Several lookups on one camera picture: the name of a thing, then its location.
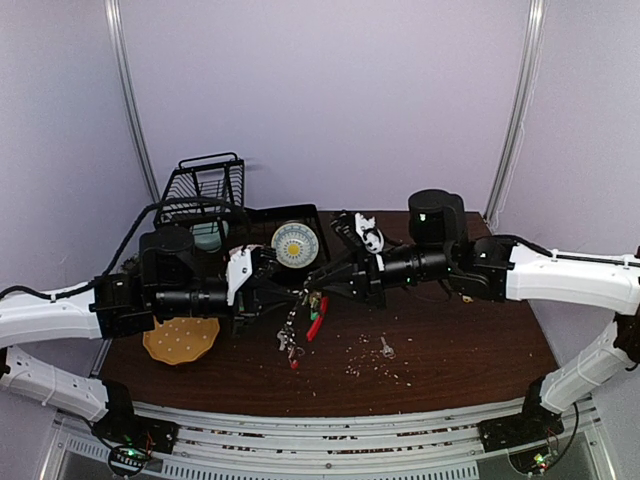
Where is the red handled keyring with keys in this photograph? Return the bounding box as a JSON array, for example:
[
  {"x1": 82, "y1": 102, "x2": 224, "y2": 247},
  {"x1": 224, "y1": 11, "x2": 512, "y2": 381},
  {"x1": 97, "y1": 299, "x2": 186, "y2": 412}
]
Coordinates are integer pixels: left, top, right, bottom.
[{"x1": 276, "y1": 289, "x2": 329, "y2": 370}]

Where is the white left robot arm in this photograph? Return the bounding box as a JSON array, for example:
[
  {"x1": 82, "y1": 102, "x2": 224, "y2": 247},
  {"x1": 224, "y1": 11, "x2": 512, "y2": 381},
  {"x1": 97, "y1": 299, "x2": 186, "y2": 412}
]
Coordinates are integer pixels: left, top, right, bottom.
[{"x1": 1, "y1": 226, "x2": 301, "y2": 444}]

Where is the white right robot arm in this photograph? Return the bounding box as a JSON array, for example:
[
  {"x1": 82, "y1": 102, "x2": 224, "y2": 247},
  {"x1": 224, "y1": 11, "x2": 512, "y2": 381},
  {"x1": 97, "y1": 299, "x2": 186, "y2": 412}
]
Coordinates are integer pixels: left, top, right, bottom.
[{"x1": 304, "y1": 189, "x2": 639, "y2": 442}]

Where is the pink patterned bowl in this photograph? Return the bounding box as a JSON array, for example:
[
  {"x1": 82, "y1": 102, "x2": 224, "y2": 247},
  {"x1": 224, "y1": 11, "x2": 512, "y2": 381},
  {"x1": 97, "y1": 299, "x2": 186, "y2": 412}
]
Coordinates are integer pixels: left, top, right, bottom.
[{"x1": 229, "y1": 244, "x2": 262, "y2": 257}]

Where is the loose silver key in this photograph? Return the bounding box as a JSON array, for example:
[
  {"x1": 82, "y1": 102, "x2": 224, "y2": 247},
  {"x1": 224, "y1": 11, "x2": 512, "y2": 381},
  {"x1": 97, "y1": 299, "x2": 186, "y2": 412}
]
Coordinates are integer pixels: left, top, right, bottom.
[{"x1": 380, "y1": 337, "x2": 396, "y2": 360}]

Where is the yellow dotted plate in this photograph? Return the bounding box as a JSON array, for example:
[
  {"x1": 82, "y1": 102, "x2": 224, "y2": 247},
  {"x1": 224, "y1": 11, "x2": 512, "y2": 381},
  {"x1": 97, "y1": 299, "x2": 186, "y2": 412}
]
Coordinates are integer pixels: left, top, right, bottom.
[{"x1": 142, "y1": 317, "x2": 220, "y2": 366}]

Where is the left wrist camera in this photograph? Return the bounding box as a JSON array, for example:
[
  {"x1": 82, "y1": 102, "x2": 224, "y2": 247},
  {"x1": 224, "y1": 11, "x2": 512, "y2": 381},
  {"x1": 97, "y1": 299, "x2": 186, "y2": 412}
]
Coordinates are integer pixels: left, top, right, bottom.
[{"x1": 226, "y1": 244, "x2": 278, "y2": 306}]

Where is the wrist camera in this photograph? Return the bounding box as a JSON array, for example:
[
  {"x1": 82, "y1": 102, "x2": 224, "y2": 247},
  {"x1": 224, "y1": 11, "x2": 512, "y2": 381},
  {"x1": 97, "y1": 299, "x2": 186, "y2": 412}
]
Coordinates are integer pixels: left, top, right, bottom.
[
  {"x1": 226, "y1": 244, "x2": 278, "y2": 306},
  {"x1": 331, "y1": 211, "x2": 385, "y2": 255}
]

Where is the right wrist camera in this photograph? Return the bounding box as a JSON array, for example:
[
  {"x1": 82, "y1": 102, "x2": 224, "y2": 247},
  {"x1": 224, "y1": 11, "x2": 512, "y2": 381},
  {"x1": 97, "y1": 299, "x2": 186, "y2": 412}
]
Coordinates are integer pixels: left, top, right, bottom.
[{"x1": 331, "y1": 211, "x2": 385, "y2": 255}]

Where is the black wire dish rack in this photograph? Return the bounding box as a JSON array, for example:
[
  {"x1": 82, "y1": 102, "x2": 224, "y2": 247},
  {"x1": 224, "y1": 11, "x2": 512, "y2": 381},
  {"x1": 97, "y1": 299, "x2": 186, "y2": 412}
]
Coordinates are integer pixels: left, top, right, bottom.
[{"x1": 154, "y1": 152, "x2": 330, "y2": 270}]

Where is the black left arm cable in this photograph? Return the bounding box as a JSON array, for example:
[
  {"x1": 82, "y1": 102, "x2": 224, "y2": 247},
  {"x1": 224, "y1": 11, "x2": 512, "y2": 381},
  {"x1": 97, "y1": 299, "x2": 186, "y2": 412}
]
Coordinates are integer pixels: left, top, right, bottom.
[{"x1": 0, "y1": 197, "x2": 246, "y2": 301}]

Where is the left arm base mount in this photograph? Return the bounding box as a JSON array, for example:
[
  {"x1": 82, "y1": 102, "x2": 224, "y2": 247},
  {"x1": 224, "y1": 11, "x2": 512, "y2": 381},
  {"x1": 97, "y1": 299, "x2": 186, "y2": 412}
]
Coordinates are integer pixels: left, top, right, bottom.
[{"x1": 89, "y1": 381, "x2": 179, "y2": 478}]

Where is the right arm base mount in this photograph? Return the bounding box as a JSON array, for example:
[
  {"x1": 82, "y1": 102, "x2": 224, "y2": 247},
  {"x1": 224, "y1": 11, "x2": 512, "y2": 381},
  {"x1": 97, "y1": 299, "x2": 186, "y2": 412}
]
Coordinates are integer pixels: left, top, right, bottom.
[{"x1": 477, "y1": 378, "x2": 580, "y2": 477}]

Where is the right aluminium frame post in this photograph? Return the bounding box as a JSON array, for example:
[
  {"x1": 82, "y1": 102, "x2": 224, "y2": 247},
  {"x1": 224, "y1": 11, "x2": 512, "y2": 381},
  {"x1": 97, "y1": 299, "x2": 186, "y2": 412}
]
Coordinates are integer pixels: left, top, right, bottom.
[{"x1": 483, "y1": 0, "x2": 547, "y2": 231}]

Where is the aluminium frame post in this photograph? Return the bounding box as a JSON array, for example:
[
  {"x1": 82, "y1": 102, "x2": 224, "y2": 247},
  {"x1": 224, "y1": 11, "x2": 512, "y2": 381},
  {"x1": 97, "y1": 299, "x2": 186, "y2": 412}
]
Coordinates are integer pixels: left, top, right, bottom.
[
  {"x1": 483, "y1": 0, "x2": 547, "y2": 231},
  {"x1": 104, "y1": 0, "x2": 160, "y2": 201}
]

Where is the left aluminium frame post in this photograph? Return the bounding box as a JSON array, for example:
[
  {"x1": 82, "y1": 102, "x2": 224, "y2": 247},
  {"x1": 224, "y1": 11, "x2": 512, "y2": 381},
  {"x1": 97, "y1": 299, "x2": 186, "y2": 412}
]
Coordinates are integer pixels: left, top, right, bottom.
[{"x1": 104, "y1": 0, "x2": 160, "y2": 201}]

